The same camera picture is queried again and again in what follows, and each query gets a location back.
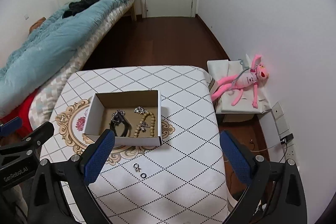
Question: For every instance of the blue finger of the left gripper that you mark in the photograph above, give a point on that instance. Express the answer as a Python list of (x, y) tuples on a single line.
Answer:
[(11, 126), (39, 136)]

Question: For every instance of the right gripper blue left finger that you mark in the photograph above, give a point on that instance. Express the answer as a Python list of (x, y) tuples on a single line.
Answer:
[(96, 154)]

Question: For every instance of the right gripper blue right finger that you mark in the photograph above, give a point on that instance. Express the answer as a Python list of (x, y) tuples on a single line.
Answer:
[(238, 156)]

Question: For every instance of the red sheet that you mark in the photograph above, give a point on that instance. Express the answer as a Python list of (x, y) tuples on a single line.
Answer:
[(22, 111)]

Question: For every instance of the checkered mattress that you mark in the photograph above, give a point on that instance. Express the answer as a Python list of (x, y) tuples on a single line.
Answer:
[(47, 95)]

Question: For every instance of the small silver charm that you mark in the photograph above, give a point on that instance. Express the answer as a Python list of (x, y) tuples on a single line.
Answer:
[(136, 167)]

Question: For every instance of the black charger plug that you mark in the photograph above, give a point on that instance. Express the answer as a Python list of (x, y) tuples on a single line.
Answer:
[(286, 139)]

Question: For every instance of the floral patterned tablecloth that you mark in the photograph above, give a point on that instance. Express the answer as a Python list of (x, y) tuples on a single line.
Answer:
[(177, 176)]

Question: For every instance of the silver charm in box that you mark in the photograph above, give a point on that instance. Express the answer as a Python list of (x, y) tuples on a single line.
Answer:
[(143, 126)]

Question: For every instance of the white cardboard box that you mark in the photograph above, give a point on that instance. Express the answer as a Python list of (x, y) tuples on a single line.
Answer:
[(122, 112)]

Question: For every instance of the teal quilt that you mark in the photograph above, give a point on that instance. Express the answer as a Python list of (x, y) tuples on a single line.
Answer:
[(47, 49)]

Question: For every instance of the pink panther plush toy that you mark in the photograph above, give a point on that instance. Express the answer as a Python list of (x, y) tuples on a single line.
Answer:
[(253, 76)]

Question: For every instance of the white folded cloth stack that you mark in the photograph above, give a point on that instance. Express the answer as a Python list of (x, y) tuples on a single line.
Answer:
[(222, 68)]

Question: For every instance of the brown pillow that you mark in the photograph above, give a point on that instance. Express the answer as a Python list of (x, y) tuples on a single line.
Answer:
[(37, 24)]

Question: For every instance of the black clothing on bed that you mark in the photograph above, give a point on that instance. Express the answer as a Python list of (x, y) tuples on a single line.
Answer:
[(77, 7)]

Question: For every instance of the wall socket panel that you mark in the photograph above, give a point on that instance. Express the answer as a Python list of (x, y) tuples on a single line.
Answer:
[(279, 118)]

